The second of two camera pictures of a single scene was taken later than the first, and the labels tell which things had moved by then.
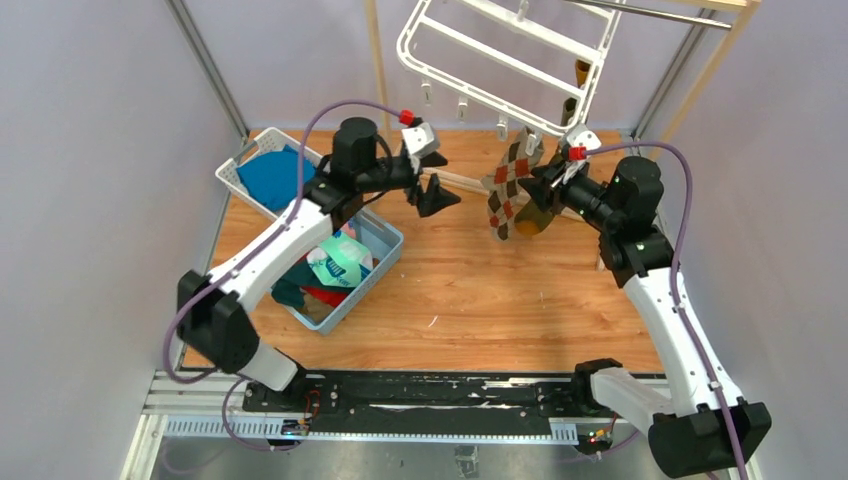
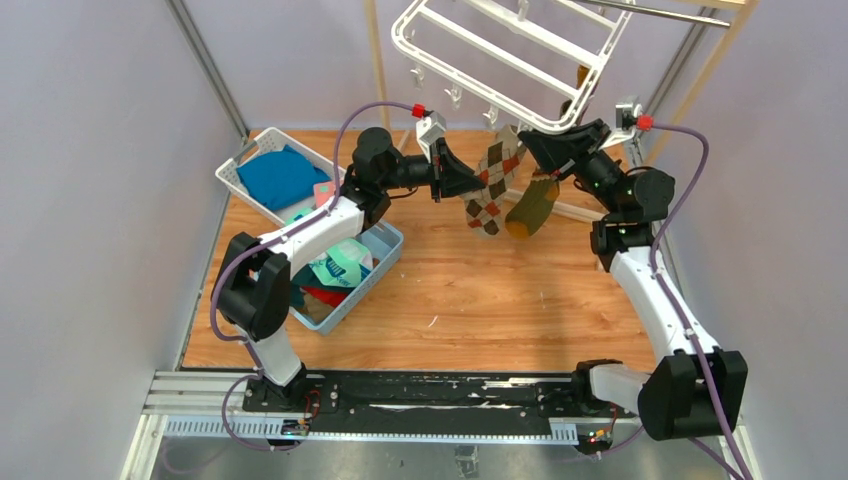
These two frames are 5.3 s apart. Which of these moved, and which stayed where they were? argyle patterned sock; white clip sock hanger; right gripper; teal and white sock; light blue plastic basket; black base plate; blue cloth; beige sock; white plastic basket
Moved: white clip sock hanger; argyle patterned sock; right gripper
Stayed: white plastic basket; blue cloth; beige sock; light blue plastic basket; teal and white sock; black base plate
